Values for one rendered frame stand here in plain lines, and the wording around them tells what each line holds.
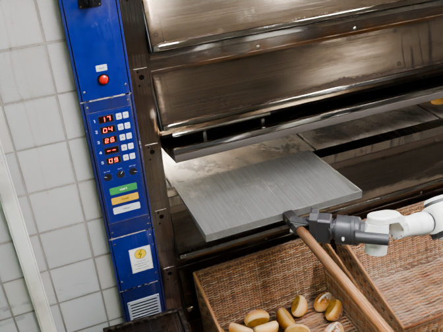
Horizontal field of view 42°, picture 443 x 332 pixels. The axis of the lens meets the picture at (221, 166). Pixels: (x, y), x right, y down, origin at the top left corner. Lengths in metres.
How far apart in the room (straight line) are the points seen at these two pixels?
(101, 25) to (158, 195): 0.63
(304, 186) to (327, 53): 0.47
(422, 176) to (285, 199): 0.77
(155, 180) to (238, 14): 0.61
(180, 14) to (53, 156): 0.58
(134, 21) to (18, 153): 0.52
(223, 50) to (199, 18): 0.14
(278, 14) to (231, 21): 0.16
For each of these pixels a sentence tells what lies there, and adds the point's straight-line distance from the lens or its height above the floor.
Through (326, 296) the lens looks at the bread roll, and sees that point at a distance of 2.36.
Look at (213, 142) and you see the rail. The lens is 1.77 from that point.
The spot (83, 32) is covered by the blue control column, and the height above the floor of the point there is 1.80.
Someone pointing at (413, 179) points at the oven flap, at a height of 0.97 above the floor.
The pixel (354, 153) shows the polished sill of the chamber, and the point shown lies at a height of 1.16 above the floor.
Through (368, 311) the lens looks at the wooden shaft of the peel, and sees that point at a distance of 1.51.
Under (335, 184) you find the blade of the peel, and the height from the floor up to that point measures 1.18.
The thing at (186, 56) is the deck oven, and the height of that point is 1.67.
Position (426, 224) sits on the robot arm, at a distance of 1.87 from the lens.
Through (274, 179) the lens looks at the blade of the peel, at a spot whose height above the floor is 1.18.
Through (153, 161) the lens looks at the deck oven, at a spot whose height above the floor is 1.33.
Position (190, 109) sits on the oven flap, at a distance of 1.84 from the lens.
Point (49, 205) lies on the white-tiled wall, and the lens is 1.90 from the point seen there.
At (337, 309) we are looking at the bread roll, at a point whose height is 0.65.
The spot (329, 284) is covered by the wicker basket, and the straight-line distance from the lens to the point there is 2.41.
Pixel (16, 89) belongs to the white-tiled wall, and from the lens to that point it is 1.73.
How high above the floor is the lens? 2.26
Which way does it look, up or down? 31 degrees down
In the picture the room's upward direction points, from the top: 4 degrees counter-clockwise
